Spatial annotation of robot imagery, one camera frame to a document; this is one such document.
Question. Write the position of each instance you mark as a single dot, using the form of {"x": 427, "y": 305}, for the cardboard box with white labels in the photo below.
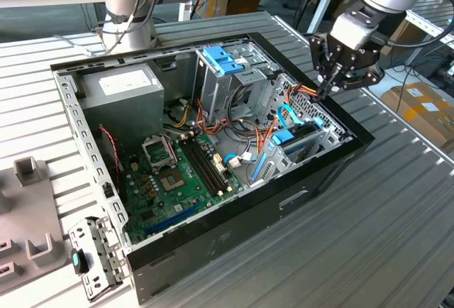
{"x": 418, "y": 116}

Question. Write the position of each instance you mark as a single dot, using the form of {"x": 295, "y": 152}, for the black latch with teal tab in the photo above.
{"x": 78, "y": 262}

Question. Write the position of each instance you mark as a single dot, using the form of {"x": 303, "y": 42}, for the green motherboard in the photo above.
{"x": 177, "y": 199}

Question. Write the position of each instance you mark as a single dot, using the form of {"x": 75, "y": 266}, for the thin locking lever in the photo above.
{"x": 173, "y": 152}

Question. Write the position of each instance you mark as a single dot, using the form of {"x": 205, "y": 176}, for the black open PC case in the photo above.
{"x": 248, "y": 223}

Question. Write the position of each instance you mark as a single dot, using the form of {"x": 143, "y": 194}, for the grey metal slot bracket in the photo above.
{"x": 93, "y": 283}

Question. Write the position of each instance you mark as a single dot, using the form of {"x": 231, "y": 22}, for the empty blue drive carrier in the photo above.
{"x": 221, "y": 59}

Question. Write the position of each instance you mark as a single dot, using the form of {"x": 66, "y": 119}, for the black RAM slot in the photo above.
{"x": 198, "y": 168}
{"x": 208, "y": 164}
{"x": 203, "y": 166}
{"x": 213, "y": 162}

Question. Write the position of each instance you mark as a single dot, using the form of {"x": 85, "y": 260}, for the hard disk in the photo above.
{"x": 283, "y": 137}

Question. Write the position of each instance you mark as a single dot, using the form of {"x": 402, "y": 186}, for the CPU socket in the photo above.
{"x": 172, "y": 180}

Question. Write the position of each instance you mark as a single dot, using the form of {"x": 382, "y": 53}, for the black camera bracket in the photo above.
{"x": 361, "y": 6}

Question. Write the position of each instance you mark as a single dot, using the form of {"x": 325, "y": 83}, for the grey metal shelf frame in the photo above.
{"x": 432, "y": 27}

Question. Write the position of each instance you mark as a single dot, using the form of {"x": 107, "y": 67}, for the blue expansion slot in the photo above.
{"x": 170, "y": 220}

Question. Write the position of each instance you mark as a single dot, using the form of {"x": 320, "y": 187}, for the brown cardboard box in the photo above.
{"x": 399, "y": 29}

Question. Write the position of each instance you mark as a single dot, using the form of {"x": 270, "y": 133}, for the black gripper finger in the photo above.
{"x": 319, "y": 56}
{"x": 358, "y": 79}

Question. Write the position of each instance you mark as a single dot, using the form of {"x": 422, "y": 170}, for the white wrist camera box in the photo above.
{"x": 351, "y": 33}

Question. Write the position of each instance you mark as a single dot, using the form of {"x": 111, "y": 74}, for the grey metal disk bay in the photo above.
{"x": 330, "y": 138}

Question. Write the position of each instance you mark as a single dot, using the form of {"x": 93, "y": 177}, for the grey power supply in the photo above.
{"x": 120, "y": 109}

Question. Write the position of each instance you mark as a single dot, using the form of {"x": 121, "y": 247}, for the grey parts rack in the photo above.
{"x": 32, "y": 208}

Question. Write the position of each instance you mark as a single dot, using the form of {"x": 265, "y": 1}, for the grey metal drive cage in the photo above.
{"x": 216, "y": 91}

